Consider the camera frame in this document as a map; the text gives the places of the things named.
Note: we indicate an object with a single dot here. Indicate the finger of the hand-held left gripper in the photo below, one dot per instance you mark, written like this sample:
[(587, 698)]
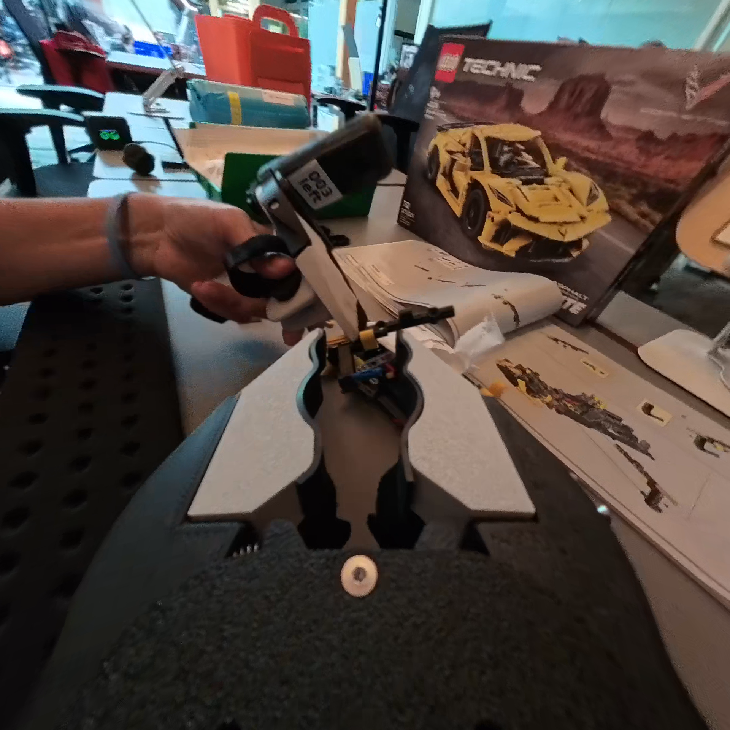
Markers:
[(328, 279)]

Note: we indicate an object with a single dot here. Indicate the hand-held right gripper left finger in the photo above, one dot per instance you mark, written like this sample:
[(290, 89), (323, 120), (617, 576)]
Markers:
[(256, 450)]

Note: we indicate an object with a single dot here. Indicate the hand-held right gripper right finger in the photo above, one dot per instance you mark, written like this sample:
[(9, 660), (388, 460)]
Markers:
[(467, 450)]

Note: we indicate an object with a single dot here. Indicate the small black yellow lego assembly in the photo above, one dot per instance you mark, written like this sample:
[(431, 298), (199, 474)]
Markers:
[(410, 319)]

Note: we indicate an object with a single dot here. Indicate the partly built lego car chassis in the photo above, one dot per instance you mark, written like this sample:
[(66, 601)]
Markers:
[(365, 376)]

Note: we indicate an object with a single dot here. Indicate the person's left forearm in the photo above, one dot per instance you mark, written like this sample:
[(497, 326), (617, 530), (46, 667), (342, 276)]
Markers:
[(51, 245)]

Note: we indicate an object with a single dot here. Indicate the lego instruction booklet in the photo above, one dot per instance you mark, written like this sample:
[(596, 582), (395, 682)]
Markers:
[(627, 445)]

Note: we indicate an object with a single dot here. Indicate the lego set cardboard box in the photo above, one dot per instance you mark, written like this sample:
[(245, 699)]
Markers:
[(570, 114)]

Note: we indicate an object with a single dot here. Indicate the person's left hand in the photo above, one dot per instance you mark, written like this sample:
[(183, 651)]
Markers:
[(171, 239)]

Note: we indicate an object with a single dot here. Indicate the light blue plastic packet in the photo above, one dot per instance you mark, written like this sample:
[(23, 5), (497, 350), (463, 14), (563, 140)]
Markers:
[(251, 105)]

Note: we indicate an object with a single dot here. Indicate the green plastic bin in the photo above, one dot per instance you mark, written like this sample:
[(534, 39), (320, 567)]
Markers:
[(239, 177)]

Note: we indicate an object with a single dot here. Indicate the black round knob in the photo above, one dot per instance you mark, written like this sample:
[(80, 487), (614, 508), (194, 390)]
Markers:
[(138, 158)]

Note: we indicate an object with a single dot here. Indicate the grey wristband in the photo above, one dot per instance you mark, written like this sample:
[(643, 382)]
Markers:
[(117, 239)]

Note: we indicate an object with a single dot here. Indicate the white sheet stand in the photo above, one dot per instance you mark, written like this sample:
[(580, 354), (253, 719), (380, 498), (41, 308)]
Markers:
[(678, 359)]

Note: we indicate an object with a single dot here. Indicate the small black display device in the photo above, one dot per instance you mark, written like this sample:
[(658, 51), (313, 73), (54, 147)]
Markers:
[(108, 134)]

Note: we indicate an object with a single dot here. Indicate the red office chair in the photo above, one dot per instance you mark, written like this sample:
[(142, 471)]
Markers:
[(74, 63)]

